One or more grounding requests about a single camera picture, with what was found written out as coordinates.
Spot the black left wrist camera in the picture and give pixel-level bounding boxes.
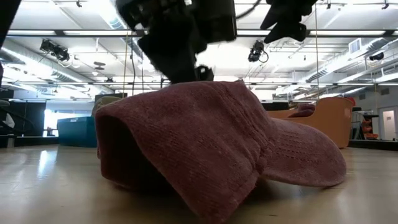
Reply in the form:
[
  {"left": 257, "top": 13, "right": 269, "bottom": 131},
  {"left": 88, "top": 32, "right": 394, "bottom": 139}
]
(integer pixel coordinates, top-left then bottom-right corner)
[{"left": 198, "top": 0, "right": 238, "bottom": 43}]

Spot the orange plastic bin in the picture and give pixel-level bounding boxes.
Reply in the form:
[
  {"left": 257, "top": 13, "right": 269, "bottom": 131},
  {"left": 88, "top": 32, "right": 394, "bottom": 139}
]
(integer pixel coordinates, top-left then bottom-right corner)
[{"left": 267, "top": 96, "right": 354, "bottom": 149}]

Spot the blue plastic bin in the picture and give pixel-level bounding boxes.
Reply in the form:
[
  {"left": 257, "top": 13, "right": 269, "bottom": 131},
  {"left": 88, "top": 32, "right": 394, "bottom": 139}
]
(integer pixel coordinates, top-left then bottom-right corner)
[{"left": 57, "top": 116, "right": 98, "bottom": 148}]

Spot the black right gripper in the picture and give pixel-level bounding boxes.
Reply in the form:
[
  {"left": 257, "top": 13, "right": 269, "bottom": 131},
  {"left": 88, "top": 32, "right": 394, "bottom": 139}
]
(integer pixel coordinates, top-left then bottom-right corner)
[{"left": 260, "top": 0, "right": 318, "bottom": 44}]

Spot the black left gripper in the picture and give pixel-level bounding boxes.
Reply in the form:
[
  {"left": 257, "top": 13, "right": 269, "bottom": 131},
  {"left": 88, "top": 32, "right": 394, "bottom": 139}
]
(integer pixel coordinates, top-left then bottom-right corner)
[{"left": 115, "top": 0, "right": 215, "bottom": 84}]

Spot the black ceiling fixture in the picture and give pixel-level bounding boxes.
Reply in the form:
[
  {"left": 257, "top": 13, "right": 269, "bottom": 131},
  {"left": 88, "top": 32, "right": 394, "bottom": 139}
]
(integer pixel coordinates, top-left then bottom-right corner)
[{"left": 39, "top": 39, "right": 71, "bottom": 62}]

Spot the maroon cap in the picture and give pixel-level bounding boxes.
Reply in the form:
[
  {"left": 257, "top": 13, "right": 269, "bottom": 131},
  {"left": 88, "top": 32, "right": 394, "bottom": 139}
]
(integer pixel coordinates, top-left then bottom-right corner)
[{"left": 94, "top": 80, "right": 348, "bottom": 224}]

